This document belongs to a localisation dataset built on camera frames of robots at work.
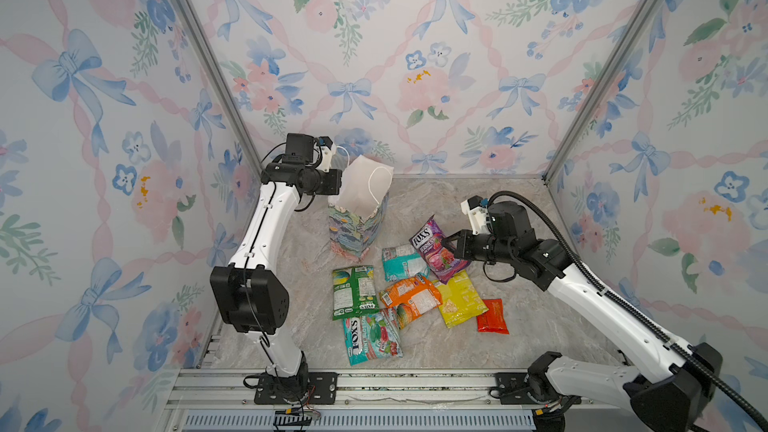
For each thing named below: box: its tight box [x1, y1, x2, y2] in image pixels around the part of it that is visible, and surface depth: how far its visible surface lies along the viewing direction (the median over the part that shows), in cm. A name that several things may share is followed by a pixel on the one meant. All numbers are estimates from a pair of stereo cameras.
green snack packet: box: [332, 265, 380, 321], surface depth 90 cm
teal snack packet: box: [382, 245, 430, 282], surface depth 94 cm
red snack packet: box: [477, 298, 510, 334], surface depth 85 cm
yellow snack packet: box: [432, 269, 489, 329], surface depth 89 cm
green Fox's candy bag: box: [342, 307, 403, 366], surface depth 81 cm
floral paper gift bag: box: [328, 155, 395, 261], surface depth 86 cm
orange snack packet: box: [380, 276, 443, 320], surface depth 89 cm
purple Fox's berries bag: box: [409, 214, 472, 285], surface depth 76 cm
